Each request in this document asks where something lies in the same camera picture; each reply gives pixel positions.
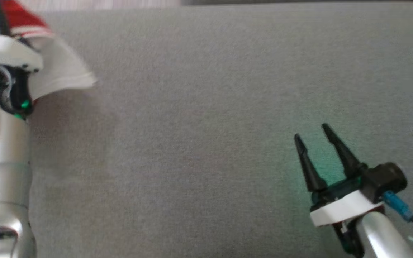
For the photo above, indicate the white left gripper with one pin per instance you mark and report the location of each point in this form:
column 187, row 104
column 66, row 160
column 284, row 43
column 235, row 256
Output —
column 2, row 50

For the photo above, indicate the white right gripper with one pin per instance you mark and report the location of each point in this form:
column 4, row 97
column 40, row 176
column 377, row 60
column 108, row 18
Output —
column 342, row 208

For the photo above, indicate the red and white jersey garment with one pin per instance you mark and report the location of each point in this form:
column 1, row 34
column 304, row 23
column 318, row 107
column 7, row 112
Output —
column 59, row 68

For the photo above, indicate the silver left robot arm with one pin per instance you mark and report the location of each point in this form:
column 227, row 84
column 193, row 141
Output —
column 2, row 161

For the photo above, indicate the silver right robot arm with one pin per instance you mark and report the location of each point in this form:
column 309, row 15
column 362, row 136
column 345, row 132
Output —
column 385, row 236

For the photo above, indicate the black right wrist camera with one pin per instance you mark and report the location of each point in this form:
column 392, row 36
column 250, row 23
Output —
column 385, row 179

